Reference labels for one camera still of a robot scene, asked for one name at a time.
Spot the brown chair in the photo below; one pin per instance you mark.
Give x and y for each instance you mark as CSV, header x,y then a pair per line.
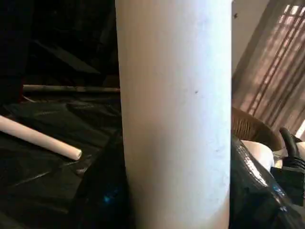
x,y
252,129

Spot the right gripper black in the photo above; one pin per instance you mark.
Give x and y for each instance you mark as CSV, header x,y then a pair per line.
x,y
290,181

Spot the sheer striped window curtain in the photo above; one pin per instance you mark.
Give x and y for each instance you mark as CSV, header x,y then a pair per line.
x,y
276,62

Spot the black plastic mat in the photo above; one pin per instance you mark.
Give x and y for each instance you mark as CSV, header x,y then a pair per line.
x,y
47,191

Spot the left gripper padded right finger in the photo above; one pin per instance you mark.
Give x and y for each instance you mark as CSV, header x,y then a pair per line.
x,y
257,200

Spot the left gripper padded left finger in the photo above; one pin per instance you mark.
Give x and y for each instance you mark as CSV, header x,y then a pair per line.
x,y
102,195

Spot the white plastic table leg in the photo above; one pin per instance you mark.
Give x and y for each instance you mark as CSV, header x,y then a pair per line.
x,y
38,137
176,95

